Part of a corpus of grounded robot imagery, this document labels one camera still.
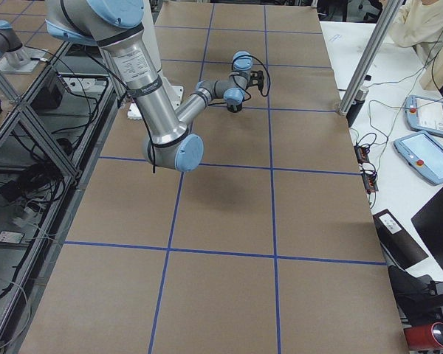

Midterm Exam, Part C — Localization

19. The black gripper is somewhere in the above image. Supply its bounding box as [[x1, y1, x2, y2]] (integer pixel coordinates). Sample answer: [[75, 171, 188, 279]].
[[249, 70, 264, 86]]

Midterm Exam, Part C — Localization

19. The black mesh pen cup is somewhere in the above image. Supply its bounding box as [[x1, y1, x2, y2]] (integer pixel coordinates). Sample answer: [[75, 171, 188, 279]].
[[227, 104, 243, 113]]

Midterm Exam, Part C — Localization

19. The orange black connector block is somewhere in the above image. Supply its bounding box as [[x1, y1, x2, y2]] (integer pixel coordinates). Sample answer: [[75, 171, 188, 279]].
[[354, 145, 370, 164]]

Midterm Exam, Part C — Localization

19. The brown paper table cover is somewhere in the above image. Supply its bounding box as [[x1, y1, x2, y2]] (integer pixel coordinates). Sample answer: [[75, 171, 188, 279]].
[[20, 2, 407, 353]]

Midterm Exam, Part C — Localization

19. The person in cream sweater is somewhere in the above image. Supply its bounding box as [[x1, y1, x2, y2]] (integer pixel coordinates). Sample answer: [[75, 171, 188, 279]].
[[388, 0, 443, 63]]

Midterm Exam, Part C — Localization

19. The upper teach pendant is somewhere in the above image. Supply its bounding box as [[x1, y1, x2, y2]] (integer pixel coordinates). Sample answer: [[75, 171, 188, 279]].
[[405, 95, 443, 138]]

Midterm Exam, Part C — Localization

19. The teach pendant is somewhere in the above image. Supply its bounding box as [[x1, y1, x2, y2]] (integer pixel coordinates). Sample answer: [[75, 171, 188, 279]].
[[405, 95, 443, 138], [394, 131, 443, 185]]

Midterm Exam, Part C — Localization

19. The lower teach pendant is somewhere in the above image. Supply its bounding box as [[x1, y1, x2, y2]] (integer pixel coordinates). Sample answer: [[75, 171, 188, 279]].
[[394, 131, 443, 185]]

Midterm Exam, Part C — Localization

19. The black box with label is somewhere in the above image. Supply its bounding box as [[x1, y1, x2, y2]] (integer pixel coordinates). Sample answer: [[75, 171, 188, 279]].
[[373, 209, 428, 268]]

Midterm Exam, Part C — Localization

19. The smartphone on lower shelf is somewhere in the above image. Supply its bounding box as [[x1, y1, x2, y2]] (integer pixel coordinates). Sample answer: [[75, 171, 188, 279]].
[[0, 230, 24, 244]]

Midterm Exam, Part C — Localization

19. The red cylindrical bottle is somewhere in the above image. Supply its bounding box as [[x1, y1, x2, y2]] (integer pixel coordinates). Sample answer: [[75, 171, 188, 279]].
[[404, 322, 443, 351]]

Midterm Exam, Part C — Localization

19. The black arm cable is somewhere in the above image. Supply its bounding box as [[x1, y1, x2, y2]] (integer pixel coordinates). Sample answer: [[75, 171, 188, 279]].
[[230, 54, 271, 105]]

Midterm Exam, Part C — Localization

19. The aluminium frame post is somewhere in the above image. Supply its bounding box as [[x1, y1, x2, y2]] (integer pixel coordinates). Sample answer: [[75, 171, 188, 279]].
[[337, 0, 402, 116]]

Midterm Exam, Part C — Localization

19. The aluminium side frame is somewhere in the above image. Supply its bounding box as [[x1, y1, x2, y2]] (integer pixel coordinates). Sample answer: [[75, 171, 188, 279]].
[[0, 45, 119, 353]]

